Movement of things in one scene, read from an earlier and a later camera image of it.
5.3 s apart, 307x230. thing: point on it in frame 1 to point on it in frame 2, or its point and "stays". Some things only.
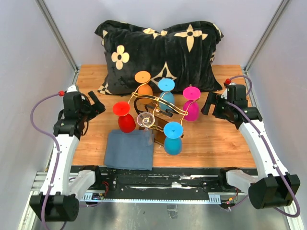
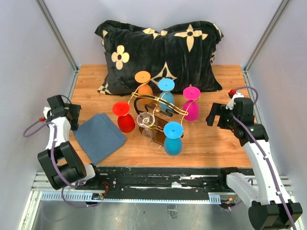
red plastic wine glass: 126,122 stays
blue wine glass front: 173,131 stays
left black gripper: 99,107 to 75,109
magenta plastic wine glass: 190,94 stays
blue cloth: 134,150 to 99,137
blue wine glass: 167,85 stays
